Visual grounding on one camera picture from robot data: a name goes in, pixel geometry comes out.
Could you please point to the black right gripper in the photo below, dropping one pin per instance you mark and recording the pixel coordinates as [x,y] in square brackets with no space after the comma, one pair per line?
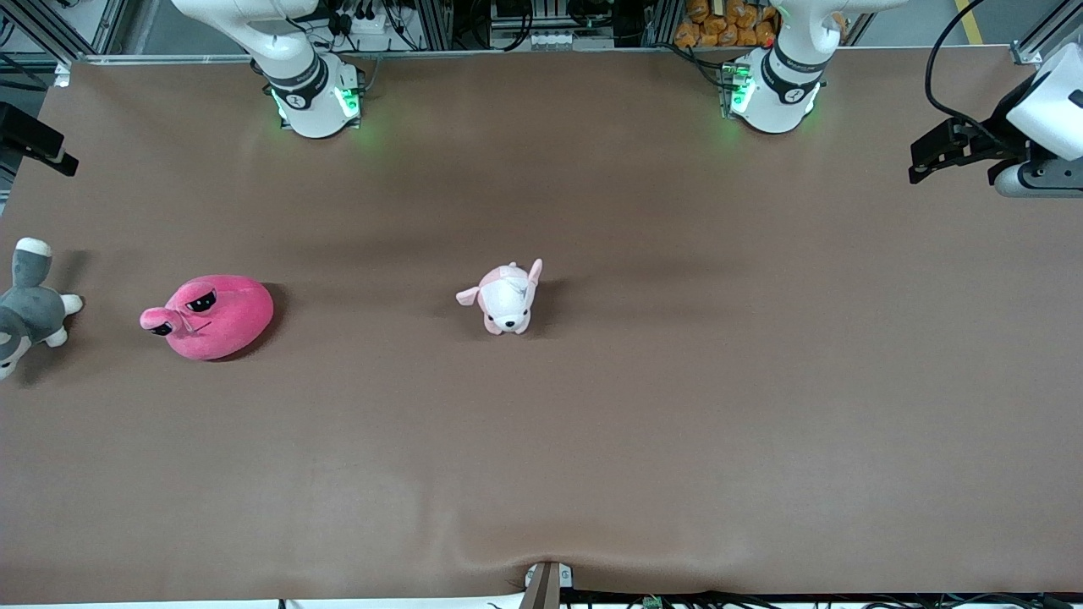
[24,135]

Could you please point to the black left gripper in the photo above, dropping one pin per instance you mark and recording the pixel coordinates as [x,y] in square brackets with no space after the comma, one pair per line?
[1003,131]

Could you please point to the round pink plush toy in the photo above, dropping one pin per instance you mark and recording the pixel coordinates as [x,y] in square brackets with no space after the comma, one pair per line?
[220,321]

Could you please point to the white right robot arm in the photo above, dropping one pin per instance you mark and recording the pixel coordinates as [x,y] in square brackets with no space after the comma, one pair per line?
[313,110]

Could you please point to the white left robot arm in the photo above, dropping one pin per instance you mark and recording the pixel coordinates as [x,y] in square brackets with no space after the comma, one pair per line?
[778,93]

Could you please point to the grey and white plush husky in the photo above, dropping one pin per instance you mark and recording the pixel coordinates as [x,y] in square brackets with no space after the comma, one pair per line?
[30,313]

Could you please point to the orange packaged snacks pile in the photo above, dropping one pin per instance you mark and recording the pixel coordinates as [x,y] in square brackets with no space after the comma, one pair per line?
[728,25]

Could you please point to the white power strip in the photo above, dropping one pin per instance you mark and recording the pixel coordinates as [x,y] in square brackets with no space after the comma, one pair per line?
[364,17]

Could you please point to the pink and white plush dog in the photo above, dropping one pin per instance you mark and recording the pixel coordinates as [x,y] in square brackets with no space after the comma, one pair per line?
[506,300]

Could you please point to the brown table mat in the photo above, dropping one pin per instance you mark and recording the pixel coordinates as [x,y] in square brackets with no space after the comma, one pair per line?
[541,440]

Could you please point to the aluminium table frame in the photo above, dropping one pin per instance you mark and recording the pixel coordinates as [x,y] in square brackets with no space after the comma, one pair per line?
[169,57]

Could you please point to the metal table edge bracket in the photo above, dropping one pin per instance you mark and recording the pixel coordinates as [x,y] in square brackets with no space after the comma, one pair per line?
[546,585]

